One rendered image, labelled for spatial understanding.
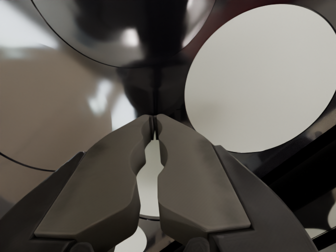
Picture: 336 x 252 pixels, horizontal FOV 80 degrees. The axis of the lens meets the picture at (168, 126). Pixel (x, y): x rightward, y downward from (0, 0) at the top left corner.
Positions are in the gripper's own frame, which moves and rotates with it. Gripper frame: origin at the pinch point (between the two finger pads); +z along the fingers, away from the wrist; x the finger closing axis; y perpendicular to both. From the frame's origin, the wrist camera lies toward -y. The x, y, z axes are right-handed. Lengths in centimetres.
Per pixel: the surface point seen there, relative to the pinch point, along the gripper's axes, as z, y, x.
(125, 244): 1.5, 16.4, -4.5
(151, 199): 1.5, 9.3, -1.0
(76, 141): 1.6, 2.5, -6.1
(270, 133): 1.5, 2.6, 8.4
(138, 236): 1.5, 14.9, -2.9
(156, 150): 1.4, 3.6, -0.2
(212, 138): 1.5, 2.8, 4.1
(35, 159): 1.6, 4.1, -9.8
